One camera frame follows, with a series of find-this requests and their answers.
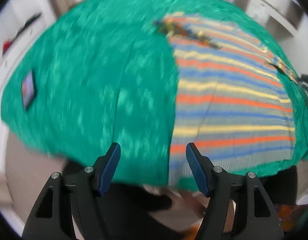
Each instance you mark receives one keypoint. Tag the red item on cabinet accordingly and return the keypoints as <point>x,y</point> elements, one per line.
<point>6,46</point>

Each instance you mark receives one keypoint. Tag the black item on cabinet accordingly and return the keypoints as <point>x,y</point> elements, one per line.
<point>28,23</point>

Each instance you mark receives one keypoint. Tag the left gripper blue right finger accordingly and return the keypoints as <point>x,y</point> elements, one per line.
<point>201,168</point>

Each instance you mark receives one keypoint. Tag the black smartphone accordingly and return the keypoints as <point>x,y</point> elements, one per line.
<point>28,89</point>

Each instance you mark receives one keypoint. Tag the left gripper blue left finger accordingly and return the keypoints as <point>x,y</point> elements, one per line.
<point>105,167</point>

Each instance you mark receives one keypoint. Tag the striped knit sweater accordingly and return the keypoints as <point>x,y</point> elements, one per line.
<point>230,102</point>

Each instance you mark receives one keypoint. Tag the green bed cover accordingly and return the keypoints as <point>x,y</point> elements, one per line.
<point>104,73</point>

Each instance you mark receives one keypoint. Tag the white low cabinet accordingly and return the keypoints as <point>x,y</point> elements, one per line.
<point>10,23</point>

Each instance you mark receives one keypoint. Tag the white desk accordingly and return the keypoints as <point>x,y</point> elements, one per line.
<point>270,17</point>

